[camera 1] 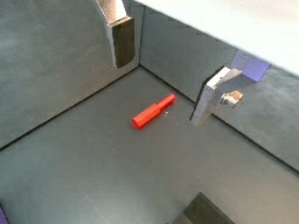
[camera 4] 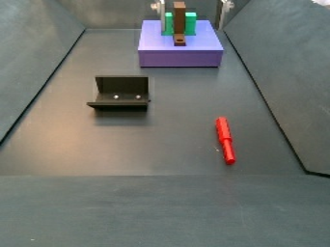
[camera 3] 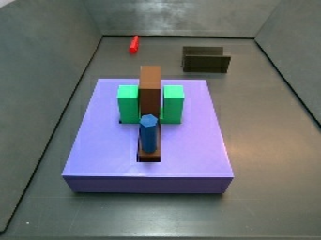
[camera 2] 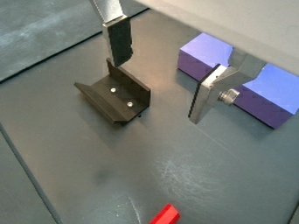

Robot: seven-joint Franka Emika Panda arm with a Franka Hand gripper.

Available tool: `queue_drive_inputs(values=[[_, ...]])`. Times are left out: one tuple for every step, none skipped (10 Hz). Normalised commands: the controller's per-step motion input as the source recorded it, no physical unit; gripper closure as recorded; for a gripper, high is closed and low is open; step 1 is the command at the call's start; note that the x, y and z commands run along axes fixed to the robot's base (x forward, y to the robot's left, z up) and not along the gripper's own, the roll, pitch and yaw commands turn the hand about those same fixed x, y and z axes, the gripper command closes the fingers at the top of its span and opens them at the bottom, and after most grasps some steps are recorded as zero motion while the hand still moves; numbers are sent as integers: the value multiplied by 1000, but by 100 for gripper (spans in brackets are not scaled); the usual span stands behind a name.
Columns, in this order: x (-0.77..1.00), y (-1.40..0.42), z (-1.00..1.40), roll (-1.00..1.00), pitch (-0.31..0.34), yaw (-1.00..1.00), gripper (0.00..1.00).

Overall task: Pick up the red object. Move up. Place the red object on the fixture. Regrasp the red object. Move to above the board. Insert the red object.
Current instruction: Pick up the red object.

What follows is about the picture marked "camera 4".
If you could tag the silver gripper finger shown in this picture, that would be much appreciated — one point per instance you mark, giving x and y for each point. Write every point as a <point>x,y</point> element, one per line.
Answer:
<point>160,7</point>
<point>227,6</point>

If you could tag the red peg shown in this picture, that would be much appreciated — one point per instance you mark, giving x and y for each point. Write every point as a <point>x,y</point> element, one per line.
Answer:
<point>227,140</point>

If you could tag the purple base board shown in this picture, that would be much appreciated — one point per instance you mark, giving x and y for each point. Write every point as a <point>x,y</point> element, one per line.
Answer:
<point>158,53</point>

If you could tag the brown upright block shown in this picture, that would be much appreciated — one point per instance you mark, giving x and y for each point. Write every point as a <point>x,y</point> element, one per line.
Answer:
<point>180,23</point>

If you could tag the green block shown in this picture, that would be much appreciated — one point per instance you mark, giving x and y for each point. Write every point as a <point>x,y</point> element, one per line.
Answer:
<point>168,31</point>
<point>191,30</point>

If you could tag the black U-shaped holder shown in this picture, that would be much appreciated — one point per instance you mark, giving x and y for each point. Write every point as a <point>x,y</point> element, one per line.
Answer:
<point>126,86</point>

